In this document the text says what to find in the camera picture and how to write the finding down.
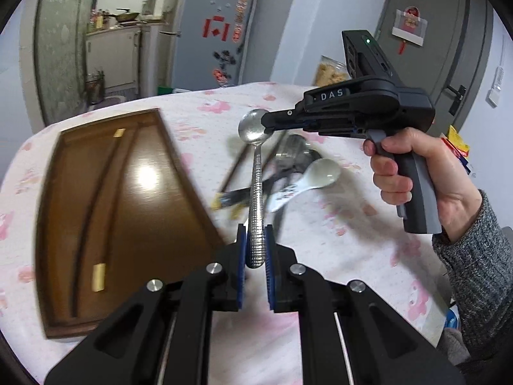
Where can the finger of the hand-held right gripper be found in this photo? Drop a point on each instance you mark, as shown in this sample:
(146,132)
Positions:
(284,118)

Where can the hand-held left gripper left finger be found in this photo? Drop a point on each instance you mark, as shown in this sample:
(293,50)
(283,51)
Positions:
(241,264)

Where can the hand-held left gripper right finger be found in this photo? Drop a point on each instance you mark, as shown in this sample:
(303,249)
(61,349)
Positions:
(269,272)

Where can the white ceramic spoon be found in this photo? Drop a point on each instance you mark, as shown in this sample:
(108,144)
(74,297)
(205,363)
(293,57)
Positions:
(320,172)

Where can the wooden tray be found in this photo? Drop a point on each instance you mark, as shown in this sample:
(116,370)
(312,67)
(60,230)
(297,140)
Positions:
(152,208)

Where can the person's right forearm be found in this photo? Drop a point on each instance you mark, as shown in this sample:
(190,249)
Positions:
(481,268)

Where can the person's right hand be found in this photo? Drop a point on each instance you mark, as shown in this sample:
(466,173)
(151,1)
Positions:
(441,176)

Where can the clear bag of snacks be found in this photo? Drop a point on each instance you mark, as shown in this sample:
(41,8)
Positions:
(328,72)

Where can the pile of snack packets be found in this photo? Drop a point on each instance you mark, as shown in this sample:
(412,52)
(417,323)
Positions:
(457,144)

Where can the grey door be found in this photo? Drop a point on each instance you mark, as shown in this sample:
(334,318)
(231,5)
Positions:
(449,40)

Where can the grey refrigerator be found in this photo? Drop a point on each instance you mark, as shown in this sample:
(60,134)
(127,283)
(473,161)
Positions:
(200,60)

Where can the red paper fridge decoration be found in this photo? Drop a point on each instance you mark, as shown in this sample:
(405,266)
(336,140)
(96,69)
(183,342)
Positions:
(216,29)

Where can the green box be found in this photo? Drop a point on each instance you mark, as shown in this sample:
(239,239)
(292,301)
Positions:
(165,89)

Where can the white kitchen cabinet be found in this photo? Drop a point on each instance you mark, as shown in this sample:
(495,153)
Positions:
(116,60)

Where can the wok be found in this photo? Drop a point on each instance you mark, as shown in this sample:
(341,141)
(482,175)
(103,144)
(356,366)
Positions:
(126,16)

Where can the dark trash bin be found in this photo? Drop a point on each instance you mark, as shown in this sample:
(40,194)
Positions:
(95,88)

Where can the frosted patterned sliding door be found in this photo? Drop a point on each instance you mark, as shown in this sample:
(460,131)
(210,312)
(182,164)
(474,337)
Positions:
(60,40)

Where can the red and white wall hanging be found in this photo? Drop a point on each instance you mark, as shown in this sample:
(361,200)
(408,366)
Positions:
(408,24)

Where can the white light switch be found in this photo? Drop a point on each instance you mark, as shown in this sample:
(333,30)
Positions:
(495,88)

